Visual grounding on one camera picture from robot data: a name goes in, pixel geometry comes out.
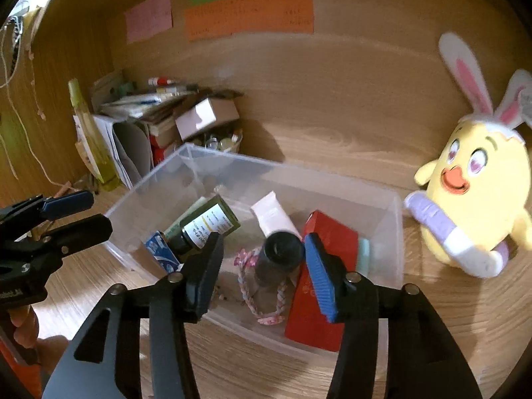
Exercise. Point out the yellow chick plush toy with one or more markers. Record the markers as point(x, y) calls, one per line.
point(478, 199)

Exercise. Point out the pink paper note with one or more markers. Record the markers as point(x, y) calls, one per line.
point(148, 16)

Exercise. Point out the red white glue tube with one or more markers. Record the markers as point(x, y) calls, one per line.
point(162, 80)

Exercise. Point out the yellow-green spray bottle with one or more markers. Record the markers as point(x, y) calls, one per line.
point(93, 141)

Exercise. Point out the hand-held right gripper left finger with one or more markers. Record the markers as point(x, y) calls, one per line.
point(205, 274)

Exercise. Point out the black cylinder bottle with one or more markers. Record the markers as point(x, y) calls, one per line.
point(282, 251)

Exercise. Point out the person's left hand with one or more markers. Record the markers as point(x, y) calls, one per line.
point(25, 326)

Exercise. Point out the wooden clothespin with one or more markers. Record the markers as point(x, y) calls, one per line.
point(63, 188)

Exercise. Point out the blue patterned packet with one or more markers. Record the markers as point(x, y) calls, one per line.
point(160, 253)

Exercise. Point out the red white carton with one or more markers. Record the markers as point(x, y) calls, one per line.
point(164, 145)

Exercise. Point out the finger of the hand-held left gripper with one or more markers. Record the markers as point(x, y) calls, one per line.
point(83, 232)
point(66, 205)

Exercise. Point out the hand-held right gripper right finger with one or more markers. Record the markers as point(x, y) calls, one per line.
point(320, 274)

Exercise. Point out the open cardboard box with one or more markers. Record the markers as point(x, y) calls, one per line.
point(208, 116)

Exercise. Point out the person's left forearm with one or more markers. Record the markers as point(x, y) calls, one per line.
point(16, 370)

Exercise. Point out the pile of papers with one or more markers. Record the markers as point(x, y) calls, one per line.
point(141, 104)

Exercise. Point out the clear plastic bin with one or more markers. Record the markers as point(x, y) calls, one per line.
point(332, 199)

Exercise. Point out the pinkish white tube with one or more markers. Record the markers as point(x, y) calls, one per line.
point(272, 216)

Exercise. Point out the cluster of glass jars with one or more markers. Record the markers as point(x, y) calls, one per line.
point(220, 141)

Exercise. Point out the dark green dropper bottle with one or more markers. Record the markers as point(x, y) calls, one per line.
point(220, 216)

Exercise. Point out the white paper folders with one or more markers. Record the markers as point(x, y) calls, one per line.
point(129, 149)

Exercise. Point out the orange paper note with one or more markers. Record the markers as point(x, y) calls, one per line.
point(249, 16)

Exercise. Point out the red box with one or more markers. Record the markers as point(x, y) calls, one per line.
point(307, 316)

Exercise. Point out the teal flat item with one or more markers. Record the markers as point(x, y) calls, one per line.
point(363, 253)

